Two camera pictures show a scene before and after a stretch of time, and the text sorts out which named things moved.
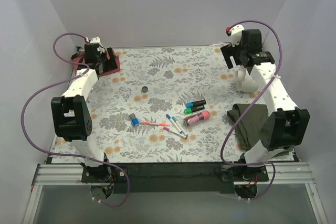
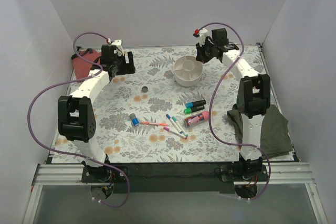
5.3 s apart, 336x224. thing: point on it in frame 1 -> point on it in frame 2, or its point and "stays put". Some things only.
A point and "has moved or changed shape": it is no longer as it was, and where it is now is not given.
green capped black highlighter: x=189 y=110 stays put
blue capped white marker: x=174 y=123 stays put
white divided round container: x=243 y=81 has moved or changed shape
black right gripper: x=228 y=55 -> x=202 y=54
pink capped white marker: x=176 y=133 stays put
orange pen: x=155 y=124 stays put
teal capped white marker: x=174 y=119 stays put
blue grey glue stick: x=135 y=120 stays put
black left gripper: x=111 y=57 -> x=129 y=63
